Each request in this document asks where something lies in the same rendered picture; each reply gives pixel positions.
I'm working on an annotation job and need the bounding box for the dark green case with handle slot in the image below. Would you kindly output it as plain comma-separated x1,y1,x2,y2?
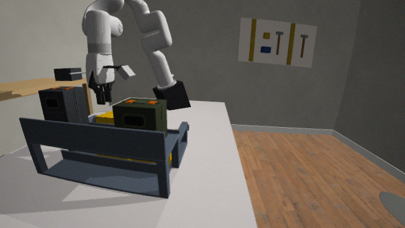
112,98,167,138

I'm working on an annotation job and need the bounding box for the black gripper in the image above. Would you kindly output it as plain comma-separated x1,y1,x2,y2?
86,52,115,105

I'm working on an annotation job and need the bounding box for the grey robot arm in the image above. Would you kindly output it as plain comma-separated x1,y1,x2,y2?
82,0,176,89

